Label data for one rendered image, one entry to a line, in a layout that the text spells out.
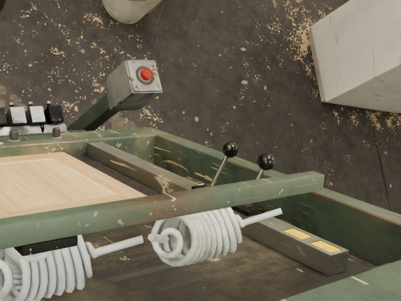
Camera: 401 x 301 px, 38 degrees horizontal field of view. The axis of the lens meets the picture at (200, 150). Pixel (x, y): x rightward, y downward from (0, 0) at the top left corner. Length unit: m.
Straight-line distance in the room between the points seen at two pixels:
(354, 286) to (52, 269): 0.41
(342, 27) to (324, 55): 0.22
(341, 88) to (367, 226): 2.54
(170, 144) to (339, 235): 0.69
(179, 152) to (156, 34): 1.58
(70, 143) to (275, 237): 0.81
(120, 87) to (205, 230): 1.32
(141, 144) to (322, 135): 2.12
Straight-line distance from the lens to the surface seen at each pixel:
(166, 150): 1.84
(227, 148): 1.31
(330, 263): 1.06
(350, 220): 1.32
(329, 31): 3.95
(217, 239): 0.68
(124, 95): 1.93
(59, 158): 1.67
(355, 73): 3.73
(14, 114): 1.88
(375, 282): 0.83
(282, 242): 1.13
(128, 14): 3.12
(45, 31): 2.98
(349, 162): 3.94
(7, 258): 0.58
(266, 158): 1.23
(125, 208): 0.53
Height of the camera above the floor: 2.44
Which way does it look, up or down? 51 degrees down
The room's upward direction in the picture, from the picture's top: 62 degrees clockwise
